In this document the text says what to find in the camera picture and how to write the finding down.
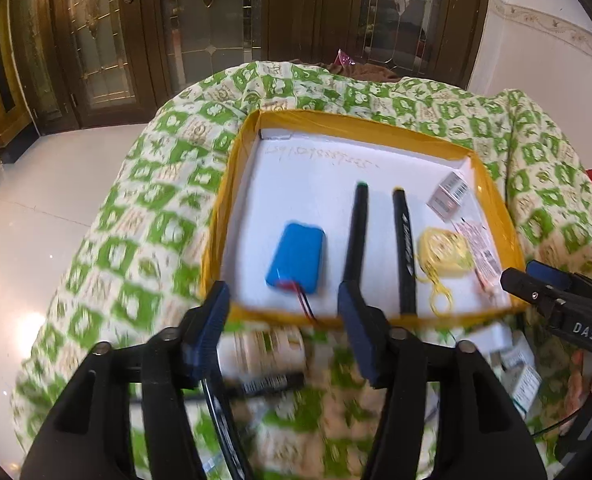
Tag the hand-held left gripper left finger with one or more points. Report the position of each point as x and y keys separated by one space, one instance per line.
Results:
x=208 y=332

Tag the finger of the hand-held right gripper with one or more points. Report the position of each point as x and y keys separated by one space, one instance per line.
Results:
x=523 y=285
x=551 y=272

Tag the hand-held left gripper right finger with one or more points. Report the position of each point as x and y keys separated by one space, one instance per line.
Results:
x=361 y=335

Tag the pink ointment tube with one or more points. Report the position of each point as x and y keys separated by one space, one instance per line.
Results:
x=481 y=250

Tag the white pill bottle green label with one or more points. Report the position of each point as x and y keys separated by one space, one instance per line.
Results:
x=266 y=352

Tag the white plug charger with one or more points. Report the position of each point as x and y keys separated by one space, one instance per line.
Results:
x=491 y=337

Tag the white medicine box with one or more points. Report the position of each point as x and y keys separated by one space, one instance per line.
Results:
x=518 y=360
x=526 y=387

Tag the black marker purple cap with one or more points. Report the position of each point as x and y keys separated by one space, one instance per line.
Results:
x=271 y=384

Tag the black marker yellow cap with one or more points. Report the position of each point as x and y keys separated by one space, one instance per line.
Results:
x=404 y=255

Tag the black marker green cap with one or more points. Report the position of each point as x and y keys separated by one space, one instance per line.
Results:
x=356 y=235

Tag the blue battery pack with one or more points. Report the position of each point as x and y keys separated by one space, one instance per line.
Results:
x=296 y=255

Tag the small grey cardboard box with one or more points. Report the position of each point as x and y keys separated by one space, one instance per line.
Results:
x=448 y=195

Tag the yellow cardboard box tray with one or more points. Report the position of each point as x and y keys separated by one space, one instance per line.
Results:
x=301 y=180

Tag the green printed blanket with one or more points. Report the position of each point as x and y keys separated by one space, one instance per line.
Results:
x=125 y=260

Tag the brown cloth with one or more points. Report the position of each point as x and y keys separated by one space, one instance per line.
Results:
x=371 y=71

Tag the pink wrapper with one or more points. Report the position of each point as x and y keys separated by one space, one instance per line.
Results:
x=344 y=57

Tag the wooden door with glass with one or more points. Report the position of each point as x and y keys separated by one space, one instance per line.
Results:
x=100 y=35
x=401 y=10

